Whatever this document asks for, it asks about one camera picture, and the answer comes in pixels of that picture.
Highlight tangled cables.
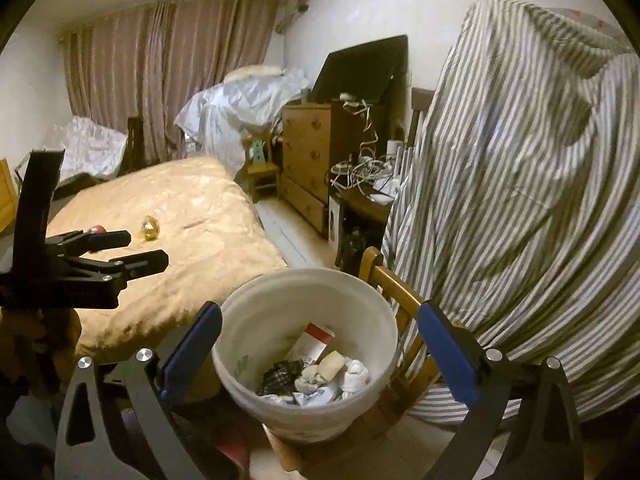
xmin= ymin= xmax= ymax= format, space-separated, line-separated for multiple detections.
xmin=327 ymin=95 xmax=401 ymax=201

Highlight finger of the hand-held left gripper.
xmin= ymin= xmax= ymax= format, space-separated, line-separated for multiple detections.
xmin=45 ymin=229 xmax=132 ymax=257
xmin=75 ymin=249 xmax=169 ymax=291

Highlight pale pillow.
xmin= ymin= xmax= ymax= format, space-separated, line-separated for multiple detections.
xmin=225 ymin=64 xmax=281 ymax=81

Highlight large white plastic cover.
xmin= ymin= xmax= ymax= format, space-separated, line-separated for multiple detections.
xmin=174 ymin=67 xmax=311 ymax=171

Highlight tall wooden chair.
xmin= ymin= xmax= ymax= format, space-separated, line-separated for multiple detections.
xmin=407 ymin=87 xmax=436 ymax=148

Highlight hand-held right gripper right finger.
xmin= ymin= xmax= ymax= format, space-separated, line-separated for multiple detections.
xmin=417 ymin=300 xmax=585 ymax=480

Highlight dark wooden chair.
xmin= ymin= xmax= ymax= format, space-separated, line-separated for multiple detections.
xmin=125 ymin=116 xmax=146 ymax=171

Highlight wooden dresser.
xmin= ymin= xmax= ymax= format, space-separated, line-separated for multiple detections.
xmin=277 ymin=102 xmax=333 ymax=233

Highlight white wrapper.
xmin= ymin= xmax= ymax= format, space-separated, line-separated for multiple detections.
xmin=292 ymin=385 xmax=341 ymax=407

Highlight wooden headboard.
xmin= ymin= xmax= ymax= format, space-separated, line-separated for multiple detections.
xmin=0 ymin=157 xmax=18 ymax=233

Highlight white sock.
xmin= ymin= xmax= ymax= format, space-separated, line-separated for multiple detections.
xmin=345 ymin=360 xmax=369 ymax=393

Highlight white red medicine box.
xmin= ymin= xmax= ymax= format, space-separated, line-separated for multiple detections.
xmin=287 ymin=322 xmax=336 ymax=366

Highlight black television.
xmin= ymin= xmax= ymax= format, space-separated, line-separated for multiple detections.
xmin=310 ymin=35 xmax=408 ymax=106

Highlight small white plastic cover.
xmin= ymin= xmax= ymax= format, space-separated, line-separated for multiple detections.
xmin=52 ymin=116 xmax=128 ymax=178

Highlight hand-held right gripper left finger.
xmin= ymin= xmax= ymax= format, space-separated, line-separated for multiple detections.
xmin=54 ymin=301 xmax=223 ymax=480

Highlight small wooden chair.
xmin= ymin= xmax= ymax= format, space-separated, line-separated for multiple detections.
xmin=244 ymin=135 xmax=281 ymax=203

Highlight light wooden chair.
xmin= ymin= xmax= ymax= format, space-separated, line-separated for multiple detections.
xmin=265 ymin=246 xmax=441 ymax=471

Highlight striped sheet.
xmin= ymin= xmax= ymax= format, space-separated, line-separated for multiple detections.
xmin=382 ymin=0 xmax=640 ymax=426

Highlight pink curtain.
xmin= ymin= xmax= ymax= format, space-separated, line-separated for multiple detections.
xmin=60 ymin=0 xmax=278 ymax=161

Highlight dark side table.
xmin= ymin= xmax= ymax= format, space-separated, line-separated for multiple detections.
xmin=340 ymin=185 xmax=396 ymax=266

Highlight white plastic bucket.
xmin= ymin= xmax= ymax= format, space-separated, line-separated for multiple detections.
xmin=212 ymin=268 xmax=399 ymax=443

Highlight white cardboard box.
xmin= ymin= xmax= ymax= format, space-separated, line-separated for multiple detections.
xmin=327 ymin=195 xmax=346 ymax=253

